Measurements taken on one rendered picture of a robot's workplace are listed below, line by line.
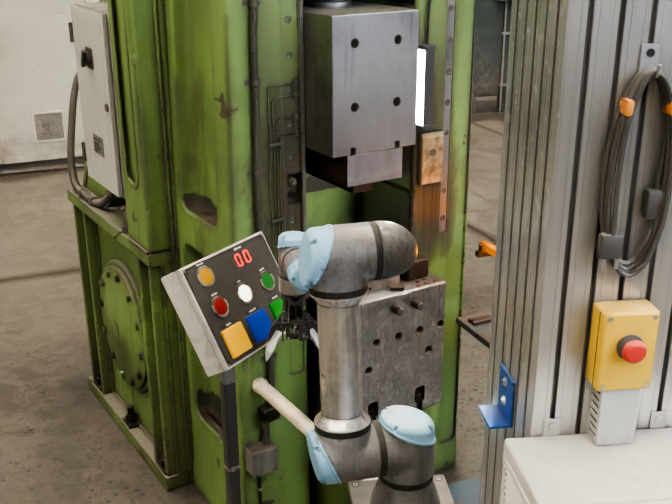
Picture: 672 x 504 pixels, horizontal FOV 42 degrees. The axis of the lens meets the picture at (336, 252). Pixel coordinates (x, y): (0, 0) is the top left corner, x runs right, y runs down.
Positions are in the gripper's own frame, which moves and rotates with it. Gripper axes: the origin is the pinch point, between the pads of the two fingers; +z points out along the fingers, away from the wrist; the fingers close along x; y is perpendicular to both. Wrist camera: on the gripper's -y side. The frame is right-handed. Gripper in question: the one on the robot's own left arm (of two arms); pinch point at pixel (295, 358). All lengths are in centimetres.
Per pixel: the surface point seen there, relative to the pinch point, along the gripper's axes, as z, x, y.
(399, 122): -51, 36, -50
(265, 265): -18.8, -6.4, -19.6
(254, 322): -8.9, -10.2, -4.5
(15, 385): 93, -119, -167
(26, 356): 93, -120, -196
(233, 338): -8.3, -15.7, 3.0
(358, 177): -36, 23, -43
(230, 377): 11.5, -17.4, -13.0
